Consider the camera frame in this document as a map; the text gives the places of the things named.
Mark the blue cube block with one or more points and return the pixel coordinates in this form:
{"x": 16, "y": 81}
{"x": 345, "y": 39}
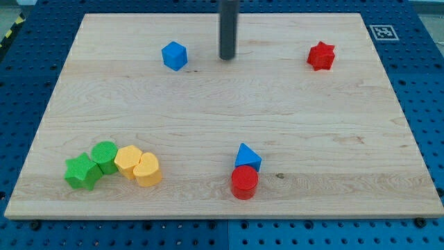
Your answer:
{"x": 174, "y": 56}

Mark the blue triangle block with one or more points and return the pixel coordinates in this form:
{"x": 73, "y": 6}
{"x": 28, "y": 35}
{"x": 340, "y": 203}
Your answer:
{"x": 246, "y": 156}

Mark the red cylinder block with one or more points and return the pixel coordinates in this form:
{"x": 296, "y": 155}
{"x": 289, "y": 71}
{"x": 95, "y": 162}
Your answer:
{"x": 244, "y": 180}

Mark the yellow heart block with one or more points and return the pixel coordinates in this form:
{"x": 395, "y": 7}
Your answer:
{"x": 148, "y": 172}

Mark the yellow hexagon block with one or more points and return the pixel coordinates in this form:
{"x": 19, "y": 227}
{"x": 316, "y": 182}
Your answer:
{"x": 126, "y": 159}

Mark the light wooden board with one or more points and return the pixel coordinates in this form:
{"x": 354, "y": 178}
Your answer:
{"x": 335, "y": 144}

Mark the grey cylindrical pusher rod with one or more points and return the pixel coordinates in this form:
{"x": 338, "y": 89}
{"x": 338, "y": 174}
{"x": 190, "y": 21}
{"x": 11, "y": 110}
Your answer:
{"x": 228, "y": 15}

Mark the red star block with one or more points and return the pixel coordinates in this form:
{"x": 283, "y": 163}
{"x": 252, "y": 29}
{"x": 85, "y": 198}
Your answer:
{"x": 321, "y": 56}

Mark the green cylinder block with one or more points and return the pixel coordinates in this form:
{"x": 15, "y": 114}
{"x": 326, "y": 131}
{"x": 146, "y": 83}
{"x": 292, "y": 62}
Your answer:
{"x": 104, "y": 154}

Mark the green star block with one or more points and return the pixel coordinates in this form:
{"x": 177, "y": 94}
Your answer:
{"x": 82, "y": 172}

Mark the white fiducial marker tag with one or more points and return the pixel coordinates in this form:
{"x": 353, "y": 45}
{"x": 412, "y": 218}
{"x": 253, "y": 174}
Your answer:
{"x": 384, "y": 32}

